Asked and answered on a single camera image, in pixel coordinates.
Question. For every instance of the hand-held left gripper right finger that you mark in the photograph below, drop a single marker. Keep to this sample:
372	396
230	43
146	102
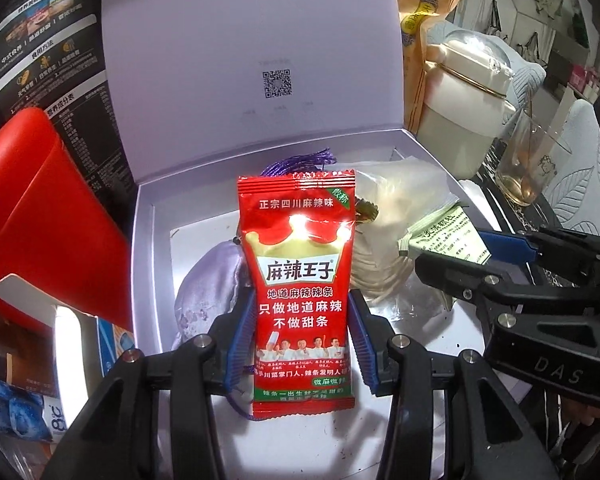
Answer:
362	347

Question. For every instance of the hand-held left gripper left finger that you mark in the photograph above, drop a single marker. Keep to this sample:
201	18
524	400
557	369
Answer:
240	345

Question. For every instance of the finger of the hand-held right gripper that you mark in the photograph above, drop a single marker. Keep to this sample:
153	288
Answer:
460	277
510	247

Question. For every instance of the green white paper packet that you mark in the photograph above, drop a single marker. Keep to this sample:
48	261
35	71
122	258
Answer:
447	240

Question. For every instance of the clear bag with white coil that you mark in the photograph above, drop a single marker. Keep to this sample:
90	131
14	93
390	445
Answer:
390	255

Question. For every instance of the red spicy snack packet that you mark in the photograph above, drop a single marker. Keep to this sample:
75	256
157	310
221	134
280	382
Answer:
300	285

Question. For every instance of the lavender gift box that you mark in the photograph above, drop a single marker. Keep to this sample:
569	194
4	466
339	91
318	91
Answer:
250	35

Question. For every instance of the glass cup with spoon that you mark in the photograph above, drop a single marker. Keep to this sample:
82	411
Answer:
522	170

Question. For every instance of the grey leaf-pattern sofa cushion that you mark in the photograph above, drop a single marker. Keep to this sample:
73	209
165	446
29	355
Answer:
587	160

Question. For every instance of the cream lidded cup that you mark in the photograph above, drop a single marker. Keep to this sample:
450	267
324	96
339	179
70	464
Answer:
465	105

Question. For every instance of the white blue carton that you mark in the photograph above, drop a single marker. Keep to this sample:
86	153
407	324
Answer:
87	355

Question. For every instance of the red plastic bag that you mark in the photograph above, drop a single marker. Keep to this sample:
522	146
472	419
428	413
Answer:
45	220

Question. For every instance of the blue ice-print packet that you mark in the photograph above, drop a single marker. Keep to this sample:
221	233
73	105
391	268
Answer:
12	402

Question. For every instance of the orange yellow snack pouch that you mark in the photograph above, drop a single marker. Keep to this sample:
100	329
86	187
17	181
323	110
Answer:
425	25

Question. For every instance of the black printed food bag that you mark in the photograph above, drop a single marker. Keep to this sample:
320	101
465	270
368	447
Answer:
45	55

